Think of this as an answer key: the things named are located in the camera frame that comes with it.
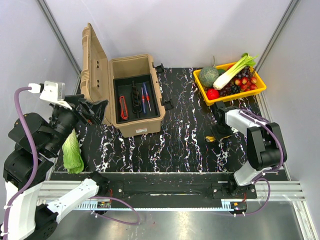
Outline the dark grape bunch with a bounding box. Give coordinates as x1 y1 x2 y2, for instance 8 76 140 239
218 66 253 97

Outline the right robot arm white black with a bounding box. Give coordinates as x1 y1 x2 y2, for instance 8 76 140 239
205 101 288 198

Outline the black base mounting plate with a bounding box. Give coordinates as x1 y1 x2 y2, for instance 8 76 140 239
88 172 257 209

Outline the leek with green leaves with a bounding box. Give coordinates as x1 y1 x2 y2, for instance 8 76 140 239
212 53 258 90

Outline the green melon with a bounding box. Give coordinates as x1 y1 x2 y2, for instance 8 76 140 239
198 66 219 88

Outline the napa cabbage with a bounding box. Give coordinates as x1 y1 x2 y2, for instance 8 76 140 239
62 129 84 174

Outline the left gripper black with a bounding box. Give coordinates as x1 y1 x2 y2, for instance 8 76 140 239
47 92 110 154

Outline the avocado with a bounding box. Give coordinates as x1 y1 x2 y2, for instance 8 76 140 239
218 69 226 76

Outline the black marble pattern mat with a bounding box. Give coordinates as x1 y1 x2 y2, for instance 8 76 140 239
75 68 248 173

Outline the small blue red screwdriver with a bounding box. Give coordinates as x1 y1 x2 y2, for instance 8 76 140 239
144 88 152 112

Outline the red apple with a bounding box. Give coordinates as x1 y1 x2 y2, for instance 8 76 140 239
206 88 220 101

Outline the red yellow cherry cluster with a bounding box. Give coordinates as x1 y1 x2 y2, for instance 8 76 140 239
234 76 258 92

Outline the black tool box tray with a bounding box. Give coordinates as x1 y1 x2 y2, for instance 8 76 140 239
113 74 160 124

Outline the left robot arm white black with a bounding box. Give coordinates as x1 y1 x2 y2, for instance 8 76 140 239
0 81 109 240

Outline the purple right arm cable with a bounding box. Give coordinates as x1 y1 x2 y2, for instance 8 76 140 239
234 108 288 217

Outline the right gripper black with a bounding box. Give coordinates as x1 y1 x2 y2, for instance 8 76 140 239
211 123 236 141

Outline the yellow plastic tray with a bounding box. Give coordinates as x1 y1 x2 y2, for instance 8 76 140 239
193 66 267 106

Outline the tan plastic tool box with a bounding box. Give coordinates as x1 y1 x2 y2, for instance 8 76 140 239
80 23 166 138

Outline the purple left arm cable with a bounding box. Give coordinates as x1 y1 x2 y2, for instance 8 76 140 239
0 86 141 238

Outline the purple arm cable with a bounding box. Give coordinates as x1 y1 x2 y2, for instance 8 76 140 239
234 108 288 217
0 86 141 238

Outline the yellow utility knife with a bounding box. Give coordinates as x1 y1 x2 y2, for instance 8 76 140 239
205 135 231 143

